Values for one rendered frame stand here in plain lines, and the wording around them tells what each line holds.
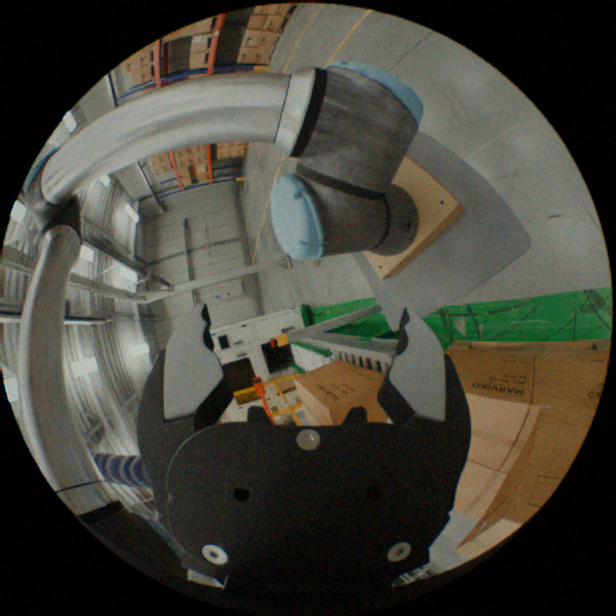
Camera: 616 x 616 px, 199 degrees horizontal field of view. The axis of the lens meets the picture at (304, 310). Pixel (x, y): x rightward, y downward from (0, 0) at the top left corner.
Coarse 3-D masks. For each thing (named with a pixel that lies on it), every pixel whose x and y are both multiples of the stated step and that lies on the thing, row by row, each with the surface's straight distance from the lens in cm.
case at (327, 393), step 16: (320, 368) 140; (336, 368) 132; (352, 368) 125; (304, 384) 120; (320, 384) 114; (336, 384) 109; (352, 384) 104; (368, 384) 100; (304, 400) 132; (320, 400) 96; (336, 400) 93; (352, 400) 92; (368, 400) 99; (320, 416) 108; (336, 416) 91; (368, 416) 104; (384, 416) 114
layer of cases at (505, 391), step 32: (448, 352) 120; (480, 352) 116; (608, 352) 129; (480, 384) 88; (512, 384) 89; (544, 384) 92; (576, 384) 97; (480, 416) 88; (512, 416) 84; (480, 448) 100; (512, 448) 96; (480, 480) 120; (480, 512) 150
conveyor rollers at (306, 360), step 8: (312, 344) 196; (296, 352) 277; (304, 352) 234; (336, 352) 149; (344, 352) 140; (296, 360) 298; (304, 360) 247; (312, 360) 218; (320, 360) 192; (328, 360) 175; (344, 360) 142; (352, 360) 134; (360, 360) 127; (368, 360) 120; (376, 360) 112; (304, 368) 266; (312, 368) 231; (368, 368) 121; (376, 368) 114; (384, 368) 107
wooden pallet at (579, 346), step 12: (456, 348) 124; (468, 348) 125; (480, 348) 131; (492, 348) 129; (504, 348) 128; (516, 348) 127; (528, 348) 119; (540, 348) 120; (552, 348) 129; (564, 348) 131; (576, 348) 133; (588, 348) 137; (600, 348) 130
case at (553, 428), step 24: (552, 408) 82; (552, 432) 74; (576, 432) 78; (528, 456) 70; (552, 456) 69; (504, 480) 105; (528, 480) 62; (552, 480) 65; (504, 504) 66; (528, 504) 60; (480, 528) 77; (504, 528) 61; (480, 552) 83
